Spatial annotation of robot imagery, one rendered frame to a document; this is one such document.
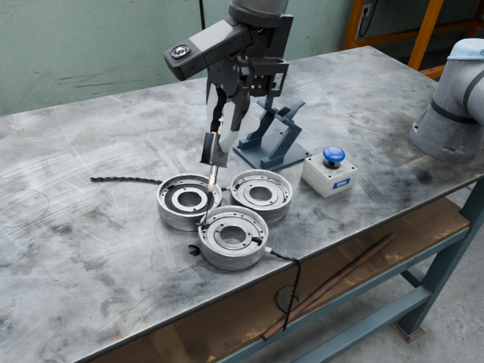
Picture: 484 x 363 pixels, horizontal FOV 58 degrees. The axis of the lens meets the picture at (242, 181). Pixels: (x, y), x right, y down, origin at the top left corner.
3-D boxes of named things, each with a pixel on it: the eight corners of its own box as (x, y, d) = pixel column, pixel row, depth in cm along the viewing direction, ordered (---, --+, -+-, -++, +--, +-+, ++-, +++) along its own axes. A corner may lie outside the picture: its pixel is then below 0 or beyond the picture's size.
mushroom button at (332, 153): (328, 181, 79) (333, 159, 76) (313, 168, 81) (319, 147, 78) (343, 175, 81) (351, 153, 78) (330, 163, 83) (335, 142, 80)
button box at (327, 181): (324, 199, 79) (330, 178, 76) (300, 177, 83) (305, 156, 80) (356, 186, 83) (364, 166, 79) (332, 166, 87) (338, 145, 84)
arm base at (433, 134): (437, 119, 106) (454, 81, 99) (493, 152, 96) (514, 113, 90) (395, 133, 99) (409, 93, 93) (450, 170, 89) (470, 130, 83)
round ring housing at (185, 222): (144, 213, 72) (142, 194, 70) (187, 183, 79) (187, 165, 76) (191, 245, 68) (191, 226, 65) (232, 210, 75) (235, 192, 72)
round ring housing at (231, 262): (186, 261, 65) (187, 243, 62) (212, 216, 73) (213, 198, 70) (253, 283, 63) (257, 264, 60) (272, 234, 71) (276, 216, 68)
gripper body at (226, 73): (279, 101, 64) (303, 19, 57) (230, 106, 60) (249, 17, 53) (252, 78, 69) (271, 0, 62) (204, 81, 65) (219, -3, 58)
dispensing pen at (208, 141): (189, 217, 66) (208, 109, 67) (206, 219, 70) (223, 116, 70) (201, 220, 65) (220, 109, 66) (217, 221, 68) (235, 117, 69)
